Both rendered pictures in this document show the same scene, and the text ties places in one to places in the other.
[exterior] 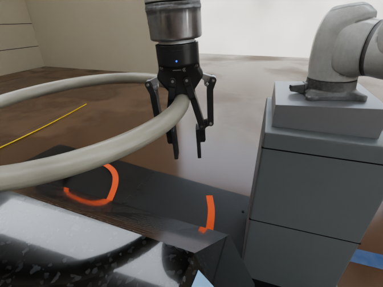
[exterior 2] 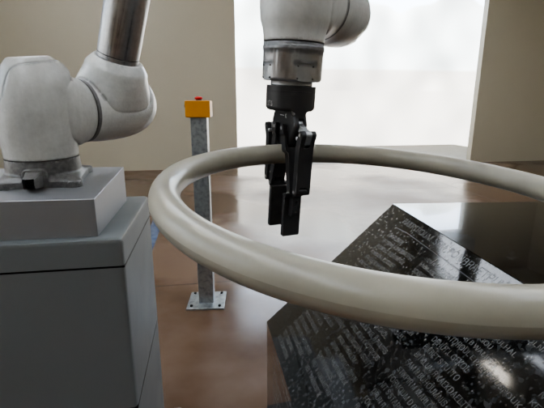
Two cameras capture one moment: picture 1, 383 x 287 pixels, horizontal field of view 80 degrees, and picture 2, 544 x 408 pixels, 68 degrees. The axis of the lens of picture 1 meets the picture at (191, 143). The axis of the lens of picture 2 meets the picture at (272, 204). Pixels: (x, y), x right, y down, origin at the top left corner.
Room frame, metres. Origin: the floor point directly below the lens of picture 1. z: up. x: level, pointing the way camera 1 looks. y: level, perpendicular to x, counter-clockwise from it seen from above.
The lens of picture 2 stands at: (0.74, 0.58, 1.06)
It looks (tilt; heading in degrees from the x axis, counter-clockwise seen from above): 14 degrees down; 244
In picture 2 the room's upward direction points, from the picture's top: straight up
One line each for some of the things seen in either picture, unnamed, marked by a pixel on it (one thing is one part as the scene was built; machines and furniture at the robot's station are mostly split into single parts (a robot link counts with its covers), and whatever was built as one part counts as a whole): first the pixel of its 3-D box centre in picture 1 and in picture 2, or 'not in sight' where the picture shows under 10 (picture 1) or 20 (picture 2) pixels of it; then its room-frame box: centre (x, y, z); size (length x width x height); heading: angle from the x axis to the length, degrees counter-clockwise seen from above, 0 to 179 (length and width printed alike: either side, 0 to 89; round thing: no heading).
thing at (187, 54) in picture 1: (179, 68); (289, 115); (0.43, 0.02, 1.04); 0.08 x 0.07 x 0.09; 88
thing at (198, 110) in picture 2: not in sight; (203, 206); (0.16, -1.40, 0.54); 0.20 x 0.20 x 1.09; 66
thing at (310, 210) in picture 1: (297, 196); (71, 362); (0.80, -0.49, 0.40); 0.50 x 0.50 x 0.80; 73
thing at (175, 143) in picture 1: (175, 142); (291, 214); (0.43, 0.04, 0.89); 0.03 x 0.01 x 0.07; 178
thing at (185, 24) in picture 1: (174, 23); (292, 65); (0.43, 0.03, 1.12); 0.09 x 0.09 x 0.06
